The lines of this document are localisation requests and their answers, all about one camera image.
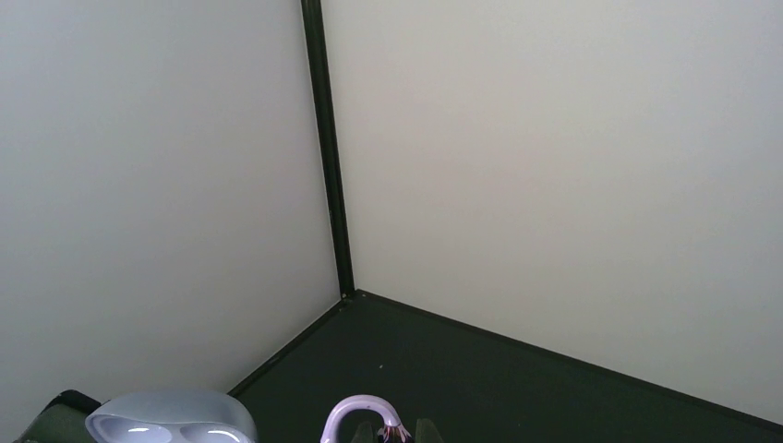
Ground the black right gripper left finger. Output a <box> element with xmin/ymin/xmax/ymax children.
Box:
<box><xmin>351</xmin><ymin>422</ymin><xmax>375</xmax><ymax>443</ymax></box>

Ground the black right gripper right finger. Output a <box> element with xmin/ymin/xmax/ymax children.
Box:
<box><xmin>415</xmin><ymin>418</ymin><xmax>444</xmax><ymax>443</ymax></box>

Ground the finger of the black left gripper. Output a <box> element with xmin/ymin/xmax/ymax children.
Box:
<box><xmin>14</xmin><ymin>389</ymin><xmax>102</xmax><ymax>443</ymax></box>

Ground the purple earbud with ear hook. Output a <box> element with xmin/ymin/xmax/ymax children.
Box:
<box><xmin>319</xmin><ymin>394</ymin><xmax>415</xmax><ymax>443</ymax></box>

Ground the lavender earbud charging case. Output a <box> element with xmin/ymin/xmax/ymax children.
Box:
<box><xmin>85</xmin><ymin>389</ymin><xmax>258</xmax><ymax>442</ymax></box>

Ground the black left rear frame post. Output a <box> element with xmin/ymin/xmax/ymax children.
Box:
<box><xmin>300</xmin><ymin>0</ymin><xmax>355</xmax><ymax>299</ymax></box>

